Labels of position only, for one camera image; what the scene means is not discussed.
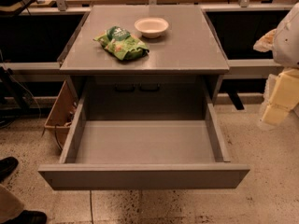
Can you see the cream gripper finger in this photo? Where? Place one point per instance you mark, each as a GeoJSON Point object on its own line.
{"type": "Point", "coordinates": [281, 96]}

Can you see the green rice chip bag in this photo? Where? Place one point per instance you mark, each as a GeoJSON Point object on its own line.
{"type": "Point", "coordinates": [122, 44]}

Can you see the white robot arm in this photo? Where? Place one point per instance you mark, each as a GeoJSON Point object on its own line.
{"type": "Point", "coordinates": [284, 44]}

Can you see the grey drawer cabinet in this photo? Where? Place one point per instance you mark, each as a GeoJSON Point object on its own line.
{"type": "Point", "coordinates": [145, 62]}

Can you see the open grey top drawer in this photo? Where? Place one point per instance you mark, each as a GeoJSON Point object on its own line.
{"type": "Point", "coordinates": [144, 154]}

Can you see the white paper bowl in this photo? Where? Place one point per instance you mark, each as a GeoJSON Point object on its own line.
{"type": "Point", "coordinates": [151, 27]}

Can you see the cardboard box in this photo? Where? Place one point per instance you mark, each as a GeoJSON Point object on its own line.
{"type": "Point", "coordinates": [61, 115]}

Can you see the black shoe upper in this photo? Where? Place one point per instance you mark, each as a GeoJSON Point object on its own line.
{"type": "Point", "coordinates": [7, 166]}

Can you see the black shoe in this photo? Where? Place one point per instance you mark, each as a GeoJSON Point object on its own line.
{"type": "Point", "coordinates": [29, 217]}
{"type": "Point", "coordinates": [7, 166]}

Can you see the black shoe lower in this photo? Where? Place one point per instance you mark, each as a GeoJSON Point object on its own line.
{"type": "Point", "coordinates": [29, 217]}

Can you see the beige trouser leg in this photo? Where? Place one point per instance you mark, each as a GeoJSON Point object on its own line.
{"type": "Point", "coordinates": [10, 206]}

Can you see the black drawer handle right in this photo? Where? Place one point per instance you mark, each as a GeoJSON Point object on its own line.
{"type": "Point", "coordinates": [149, 87]}

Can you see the black drawer handle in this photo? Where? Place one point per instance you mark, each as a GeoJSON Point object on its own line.
{"type": "Point", "coordinates": [124, 87]}
{"type": "Point", "coordinates": [149, 87]}

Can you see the black drawer handle left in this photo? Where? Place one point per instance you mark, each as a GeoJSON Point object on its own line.
{"type": "Point", "coordinates": [124, 87]}

